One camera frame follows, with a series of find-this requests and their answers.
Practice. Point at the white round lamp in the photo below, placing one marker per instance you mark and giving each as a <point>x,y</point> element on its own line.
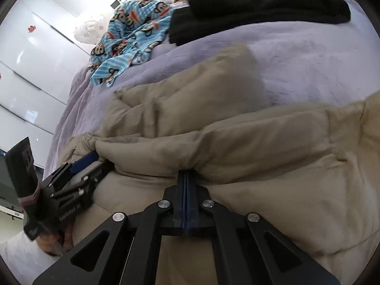
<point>89,28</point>

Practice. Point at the blue monkey print pajamas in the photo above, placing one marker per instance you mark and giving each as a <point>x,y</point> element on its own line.
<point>130,32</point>

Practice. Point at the white wardrobe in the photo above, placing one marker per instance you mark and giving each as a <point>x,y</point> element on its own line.
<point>35,74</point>

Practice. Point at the person's left hand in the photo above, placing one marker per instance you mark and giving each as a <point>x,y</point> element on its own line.
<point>66,239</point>

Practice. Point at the beige puffer jacket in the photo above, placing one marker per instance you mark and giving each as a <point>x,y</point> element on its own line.
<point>237,142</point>

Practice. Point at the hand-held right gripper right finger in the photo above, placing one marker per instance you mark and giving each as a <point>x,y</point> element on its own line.
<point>193,204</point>

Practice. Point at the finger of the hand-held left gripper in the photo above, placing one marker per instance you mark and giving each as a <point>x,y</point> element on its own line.
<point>95,176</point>
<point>86,161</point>

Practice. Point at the red paper wardrobe sticker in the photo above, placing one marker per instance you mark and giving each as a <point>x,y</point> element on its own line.
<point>31,29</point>

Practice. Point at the lavender fleece blanket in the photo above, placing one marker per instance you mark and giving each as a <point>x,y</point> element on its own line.
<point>297,62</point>

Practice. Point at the black folded garment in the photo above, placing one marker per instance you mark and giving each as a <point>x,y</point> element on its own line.
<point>252,6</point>

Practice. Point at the person's left forearm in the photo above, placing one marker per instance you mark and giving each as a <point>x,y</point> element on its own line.
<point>26,261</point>

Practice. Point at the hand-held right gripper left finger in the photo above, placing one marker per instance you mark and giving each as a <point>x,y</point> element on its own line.
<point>178,202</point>

